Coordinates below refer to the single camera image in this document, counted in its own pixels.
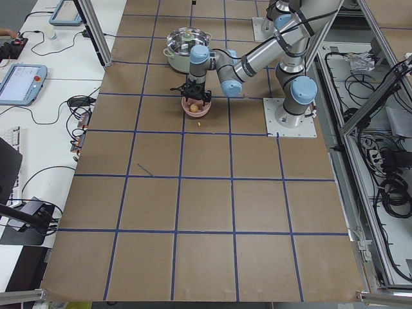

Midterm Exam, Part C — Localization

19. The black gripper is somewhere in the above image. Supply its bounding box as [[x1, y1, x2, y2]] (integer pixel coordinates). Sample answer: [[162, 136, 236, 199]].
[[180, 80, 212, 105]]

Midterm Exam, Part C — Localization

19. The brown egg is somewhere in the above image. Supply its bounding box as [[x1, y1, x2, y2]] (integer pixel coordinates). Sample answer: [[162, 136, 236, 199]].
[[189, 104, 198, 113]]

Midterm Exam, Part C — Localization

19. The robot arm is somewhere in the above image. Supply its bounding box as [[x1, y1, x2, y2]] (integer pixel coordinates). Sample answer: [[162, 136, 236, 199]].
[[178, 1, 341, 128]]

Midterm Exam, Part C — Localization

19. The pale green steel pot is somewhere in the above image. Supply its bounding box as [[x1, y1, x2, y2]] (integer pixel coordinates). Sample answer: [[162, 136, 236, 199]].
[[163, 27, 212, 73]]

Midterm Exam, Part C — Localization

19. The pink bowl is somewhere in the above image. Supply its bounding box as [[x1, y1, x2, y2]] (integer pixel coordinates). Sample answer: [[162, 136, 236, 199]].
[[181, 97, 211, 118]]

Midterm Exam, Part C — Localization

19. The blue teach pendant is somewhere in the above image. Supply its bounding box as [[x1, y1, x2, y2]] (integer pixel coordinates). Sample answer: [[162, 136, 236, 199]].
[[49, 0, 82, 26], [0, 64, 48, 106]]

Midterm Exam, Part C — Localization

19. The white cup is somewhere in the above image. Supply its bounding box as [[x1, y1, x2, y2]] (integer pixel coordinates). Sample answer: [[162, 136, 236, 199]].
[[44, 24, 57, 40]]

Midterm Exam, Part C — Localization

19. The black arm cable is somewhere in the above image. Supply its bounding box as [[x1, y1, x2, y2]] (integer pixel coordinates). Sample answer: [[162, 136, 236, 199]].
[[209, 0, 342, 62]]

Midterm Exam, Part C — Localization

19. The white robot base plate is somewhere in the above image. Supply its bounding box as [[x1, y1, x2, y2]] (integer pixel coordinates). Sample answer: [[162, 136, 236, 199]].
[[263, 98, 317, 138]]

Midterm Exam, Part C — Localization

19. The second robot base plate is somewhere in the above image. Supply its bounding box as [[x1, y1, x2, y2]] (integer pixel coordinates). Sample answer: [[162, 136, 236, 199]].
[[252, 17, 277, 42]]

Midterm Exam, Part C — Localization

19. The aluminium frame post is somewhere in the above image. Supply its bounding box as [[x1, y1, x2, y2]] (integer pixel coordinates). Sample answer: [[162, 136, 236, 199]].
[[73, 0, 113, 68]]

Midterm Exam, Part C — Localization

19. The black camera on stand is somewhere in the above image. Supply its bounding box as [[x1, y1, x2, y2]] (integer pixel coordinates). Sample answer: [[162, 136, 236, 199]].
[[1, 198, 58, 246]]

